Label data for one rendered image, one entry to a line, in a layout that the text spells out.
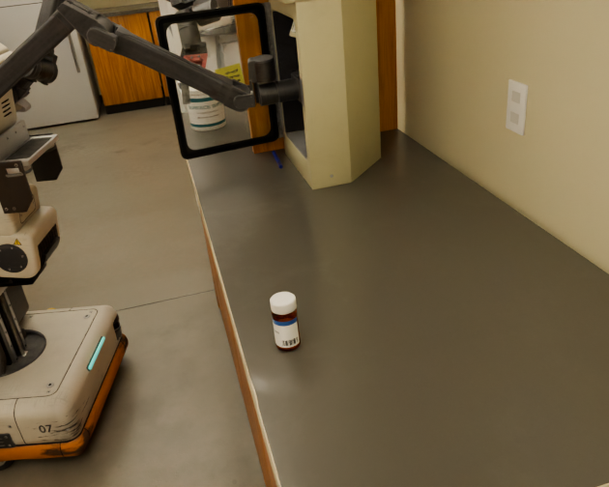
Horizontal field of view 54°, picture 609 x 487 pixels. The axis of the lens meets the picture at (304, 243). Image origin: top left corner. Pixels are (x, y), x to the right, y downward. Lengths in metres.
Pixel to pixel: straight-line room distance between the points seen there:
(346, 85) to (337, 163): 0.20
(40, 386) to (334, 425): 1.51
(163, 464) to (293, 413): 1.34
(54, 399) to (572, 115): 1.73
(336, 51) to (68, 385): 1.40
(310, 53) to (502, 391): 0.92
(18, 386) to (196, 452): 0.64
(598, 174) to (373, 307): 0.50
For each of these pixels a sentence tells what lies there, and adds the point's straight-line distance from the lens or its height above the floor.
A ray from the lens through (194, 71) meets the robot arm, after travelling 1.63.
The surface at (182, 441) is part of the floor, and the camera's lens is 2.28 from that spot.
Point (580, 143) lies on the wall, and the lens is 1.32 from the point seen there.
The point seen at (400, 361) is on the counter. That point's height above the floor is 0.94.
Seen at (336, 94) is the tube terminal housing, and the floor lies 1.19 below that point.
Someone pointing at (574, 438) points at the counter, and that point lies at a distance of 0.91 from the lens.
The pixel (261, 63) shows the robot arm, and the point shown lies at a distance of 1.61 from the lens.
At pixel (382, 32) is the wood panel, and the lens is 1.97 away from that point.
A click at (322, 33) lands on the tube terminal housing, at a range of 1.52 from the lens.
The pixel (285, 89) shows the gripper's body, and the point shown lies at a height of 1.19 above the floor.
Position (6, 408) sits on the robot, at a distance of 2.25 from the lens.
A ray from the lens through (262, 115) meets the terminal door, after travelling 1.84.
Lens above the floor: 1.57
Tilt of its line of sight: 28 degrees down
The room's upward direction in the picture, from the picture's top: 6 degrees counter-clockwise
